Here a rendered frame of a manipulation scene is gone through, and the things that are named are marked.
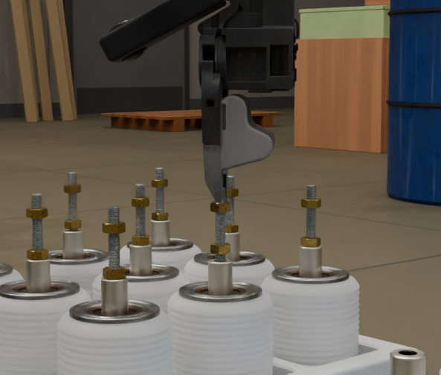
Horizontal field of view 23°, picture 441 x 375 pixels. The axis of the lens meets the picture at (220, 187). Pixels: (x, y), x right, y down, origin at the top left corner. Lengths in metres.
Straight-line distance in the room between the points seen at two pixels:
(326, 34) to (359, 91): 0.38
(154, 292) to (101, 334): 0.17
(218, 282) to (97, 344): 0.15
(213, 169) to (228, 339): 0.15
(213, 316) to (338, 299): 0.14
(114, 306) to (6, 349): 0.13
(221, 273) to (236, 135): 0.13
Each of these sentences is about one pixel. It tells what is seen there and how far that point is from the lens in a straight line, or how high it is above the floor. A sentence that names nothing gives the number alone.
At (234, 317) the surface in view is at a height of 0.24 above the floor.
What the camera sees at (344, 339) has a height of 0.20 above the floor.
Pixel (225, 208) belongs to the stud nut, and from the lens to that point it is 0.97.
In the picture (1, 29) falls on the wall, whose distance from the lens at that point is 9.19.
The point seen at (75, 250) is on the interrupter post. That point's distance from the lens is 1.16.
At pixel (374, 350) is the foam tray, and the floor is 0.18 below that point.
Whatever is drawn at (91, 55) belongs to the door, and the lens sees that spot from 9.56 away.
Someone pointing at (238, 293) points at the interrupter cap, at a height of 0.25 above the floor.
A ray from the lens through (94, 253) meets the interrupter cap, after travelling 1.18.
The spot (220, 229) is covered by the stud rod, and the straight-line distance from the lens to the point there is 0.97.
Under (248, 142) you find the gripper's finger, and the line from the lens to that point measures 0.93.
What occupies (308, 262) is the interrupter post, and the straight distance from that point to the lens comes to 1.05.
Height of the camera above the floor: 0.46
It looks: 7 degrees down
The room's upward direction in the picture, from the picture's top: straight up
